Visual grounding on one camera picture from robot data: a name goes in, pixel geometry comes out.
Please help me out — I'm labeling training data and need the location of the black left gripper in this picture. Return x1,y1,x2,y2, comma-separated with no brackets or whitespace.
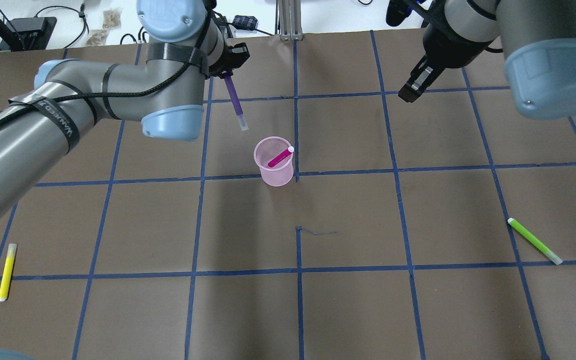
209,14,250,78

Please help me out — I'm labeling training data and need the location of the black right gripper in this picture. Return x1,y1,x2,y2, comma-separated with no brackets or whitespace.
398,54,446,103

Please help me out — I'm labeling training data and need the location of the purple highlighter pen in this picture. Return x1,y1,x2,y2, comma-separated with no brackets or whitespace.
223,72,249,132

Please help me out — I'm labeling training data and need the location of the pink highlighter pen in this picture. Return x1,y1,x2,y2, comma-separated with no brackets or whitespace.
267,146,295,169

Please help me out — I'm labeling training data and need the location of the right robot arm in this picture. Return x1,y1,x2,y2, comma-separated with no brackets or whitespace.
386,0,576,120

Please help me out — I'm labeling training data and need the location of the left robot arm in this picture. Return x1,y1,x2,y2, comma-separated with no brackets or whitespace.
0,0,250,219

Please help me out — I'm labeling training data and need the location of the pink mesh cup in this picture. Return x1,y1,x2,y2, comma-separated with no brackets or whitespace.
253,136,296,187

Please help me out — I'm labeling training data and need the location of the black power adapter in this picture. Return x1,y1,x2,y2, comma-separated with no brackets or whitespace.
231,14,259,31

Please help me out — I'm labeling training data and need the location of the green highlighter pen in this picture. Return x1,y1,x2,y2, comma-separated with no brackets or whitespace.
506,218,563,265

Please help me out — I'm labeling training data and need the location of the yellow highlighter pen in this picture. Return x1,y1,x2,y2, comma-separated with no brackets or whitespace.
0,243,18,303

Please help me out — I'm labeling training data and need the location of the aluminium frame post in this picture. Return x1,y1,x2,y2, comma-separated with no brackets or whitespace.
275,0,304,42

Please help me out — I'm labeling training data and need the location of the black camera stand base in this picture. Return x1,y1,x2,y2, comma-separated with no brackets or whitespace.
0,14,58,51

